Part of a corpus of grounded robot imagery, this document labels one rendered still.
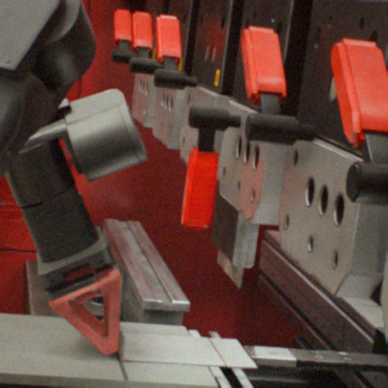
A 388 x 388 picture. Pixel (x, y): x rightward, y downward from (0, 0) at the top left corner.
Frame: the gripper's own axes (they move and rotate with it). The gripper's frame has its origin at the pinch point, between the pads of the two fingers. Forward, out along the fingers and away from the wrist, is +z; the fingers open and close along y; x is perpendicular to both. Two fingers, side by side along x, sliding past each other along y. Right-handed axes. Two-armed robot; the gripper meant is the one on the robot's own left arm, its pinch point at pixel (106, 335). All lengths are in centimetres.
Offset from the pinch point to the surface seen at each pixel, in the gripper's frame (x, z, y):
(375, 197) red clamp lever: -15, -19, -55
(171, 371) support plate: -4.4, 3.8, -5.1
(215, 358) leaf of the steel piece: -8.7, 5.8, -1.2
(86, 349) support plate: 2.2, 0.3, -0.5
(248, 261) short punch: -14.6, -2.7, -4.2
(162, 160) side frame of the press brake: -16, 2, 86
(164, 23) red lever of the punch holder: -16.8, -24.4, 10.7
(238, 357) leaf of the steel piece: -10.9, 7.0, -0.2
